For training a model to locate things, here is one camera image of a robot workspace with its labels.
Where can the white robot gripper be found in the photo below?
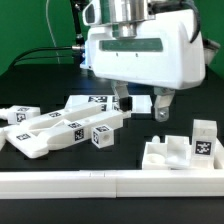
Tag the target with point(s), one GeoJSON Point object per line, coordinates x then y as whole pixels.
{"type": "Point", "coordinates": [163, 54]}

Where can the white chair seat block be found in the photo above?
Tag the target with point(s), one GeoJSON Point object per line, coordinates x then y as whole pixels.
{"type": "Point", "coordinates": [175, 154]}

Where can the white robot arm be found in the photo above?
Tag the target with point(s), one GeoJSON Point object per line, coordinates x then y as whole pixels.
{"type": "Point", "coordinates": [124, 16]}

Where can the long white chair side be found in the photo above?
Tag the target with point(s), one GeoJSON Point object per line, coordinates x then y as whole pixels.
{"type": "Point", "coordinates": [62, 136]}

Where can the white cube with hole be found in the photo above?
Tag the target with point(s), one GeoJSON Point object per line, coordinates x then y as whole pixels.
{"type": "Point", "coordinates": [102, 136]}

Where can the white piece at left edge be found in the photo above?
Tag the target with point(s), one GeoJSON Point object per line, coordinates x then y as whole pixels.
{"type": "Point", "coordinates": [2, 138]}

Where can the white marker base plate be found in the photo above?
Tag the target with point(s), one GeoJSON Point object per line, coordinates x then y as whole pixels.
{"type": "Point", "coordinates": [140, 103]}

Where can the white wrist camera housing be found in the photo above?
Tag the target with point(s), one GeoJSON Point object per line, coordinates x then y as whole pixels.
{"type": "Point", "coordinates": [91, 14]}

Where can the white U-shaped border frame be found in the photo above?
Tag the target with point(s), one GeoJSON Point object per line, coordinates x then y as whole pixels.
{"type": "Point", "coordinates": [111, 184]}

